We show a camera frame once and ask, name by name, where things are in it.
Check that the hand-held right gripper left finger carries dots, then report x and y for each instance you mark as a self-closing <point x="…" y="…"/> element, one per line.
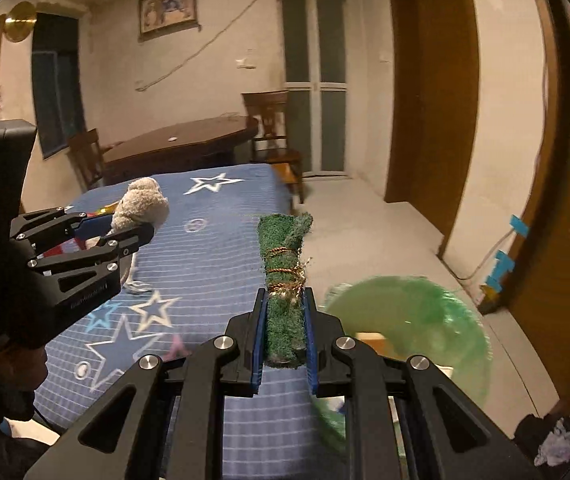
<point x="260" y="340"/>

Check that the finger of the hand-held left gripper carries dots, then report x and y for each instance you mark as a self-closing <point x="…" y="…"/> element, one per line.
<point x="65" y="265"/>
<point x="55" y="227"/>

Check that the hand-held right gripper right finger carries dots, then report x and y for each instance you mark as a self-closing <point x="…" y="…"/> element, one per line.
<point x="310" y="340"/>

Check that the green moss bundle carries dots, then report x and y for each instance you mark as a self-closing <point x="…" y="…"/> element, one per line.
<point x="285" y="320"/>

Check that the beige plush toy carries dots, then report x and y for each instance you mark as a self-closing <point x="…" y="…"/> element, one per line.
<point x="140" y="205"/>

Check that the bin with green bag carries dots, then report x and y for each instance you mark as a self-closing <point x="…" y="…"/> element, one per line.
<point x="415" y="310"/>

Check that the person's left forearm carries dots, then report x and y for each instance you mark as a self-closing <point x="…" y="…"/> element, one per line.
<point x="0" y="375"/>

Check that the yellow red snack packet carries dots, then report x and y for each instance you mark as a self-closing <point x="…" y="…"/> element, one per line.
<point x="106" y="207"/>

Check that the brown cardboard box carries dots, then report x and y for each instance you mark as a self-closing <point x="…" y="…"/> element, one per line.
<point x="370" y="342"/>

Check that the wooden chair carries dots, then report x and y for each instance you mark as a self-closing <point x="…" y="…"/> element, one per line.
<point x="270" y="120"/>
<point x="87" y="157"/>

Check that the blue star printed blanket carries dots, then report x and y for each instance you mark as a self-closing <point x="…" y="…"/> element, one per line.
<point x="205" y="260"/>

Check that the dark window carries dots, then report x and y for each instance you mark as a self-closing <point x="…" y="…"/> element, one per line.
<point x="57" y="90"/>

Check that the dark wooden table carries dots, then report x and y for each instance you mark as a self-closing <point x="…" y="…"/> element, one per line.
<point x="180" y="147"/>

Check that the blue tape strip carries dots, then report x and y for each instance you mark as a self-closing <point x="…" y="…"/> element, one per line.
<point x="501" y="267"/>
<point x="517" y="225"/>

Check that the dark cloth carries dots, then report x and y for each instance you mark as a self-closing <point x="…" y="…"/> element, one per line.
<point x="527" y="435"/>

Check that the frosted glass door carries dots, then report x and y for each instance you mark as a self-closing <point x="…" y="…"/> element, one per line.
<point x="315" y="80"/>

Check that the white crumpled paper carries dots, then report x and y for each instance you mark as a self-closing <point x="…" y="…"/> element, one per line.
<point x="557" y="445"/>

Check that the brown wooden door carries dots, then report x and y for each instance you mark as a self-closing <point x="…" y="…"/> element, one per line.
<point x="435" y="100"/>
<point x="565" y="210"/>

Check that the round brass wall fixture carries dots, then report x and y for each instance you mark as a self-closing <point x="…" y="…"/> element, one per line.
<point x="20" y="21"/>

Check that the framed wall picture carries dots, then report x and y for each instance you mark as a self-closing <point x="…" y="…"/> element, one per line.
<point x="169" y="10"/>

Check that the white wall switch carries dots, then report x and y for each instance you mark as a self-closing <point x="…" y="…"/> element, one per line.
<point x="245" y="62"/>

